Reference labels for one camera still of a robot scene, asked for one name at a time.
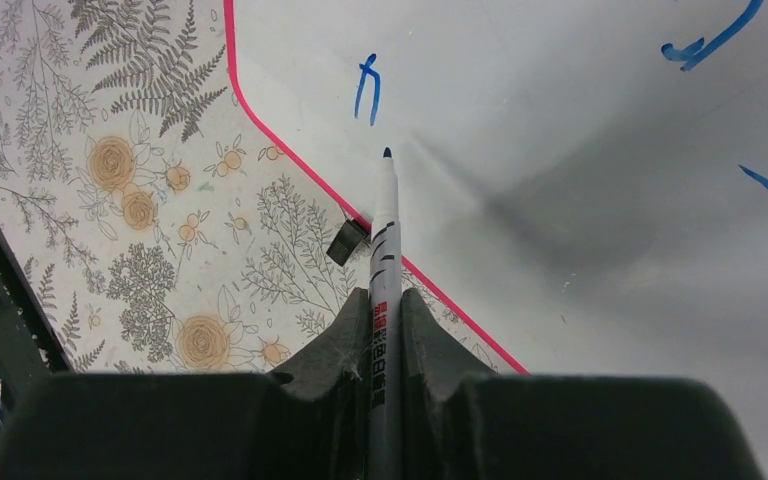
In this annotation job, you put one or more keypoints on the pink framed whiteboard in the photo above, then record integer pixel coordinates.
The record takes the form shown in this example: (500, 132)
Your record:
(586, 180)

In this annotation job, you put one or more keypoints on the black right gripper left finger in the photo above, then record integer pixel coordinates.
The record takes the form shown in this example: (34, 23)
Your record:
(303, 420)

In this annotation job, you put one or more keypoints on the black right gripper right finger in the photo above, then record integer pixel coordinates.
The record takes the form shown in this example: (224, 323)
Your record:
(463, 420)

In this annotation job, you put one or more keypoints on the floral tablecloth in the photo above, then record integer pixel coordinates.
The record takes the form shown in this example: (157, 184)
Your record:
(157, 207)

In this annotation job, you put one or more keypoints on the whiteboard marker pen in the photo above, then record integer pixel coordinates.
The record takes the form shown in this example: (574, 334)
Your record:
(385, 425)

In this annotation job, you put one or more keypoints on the black whiteboard foot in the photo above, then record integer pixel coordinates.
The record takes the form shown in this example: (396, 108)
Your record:
(347, 240)

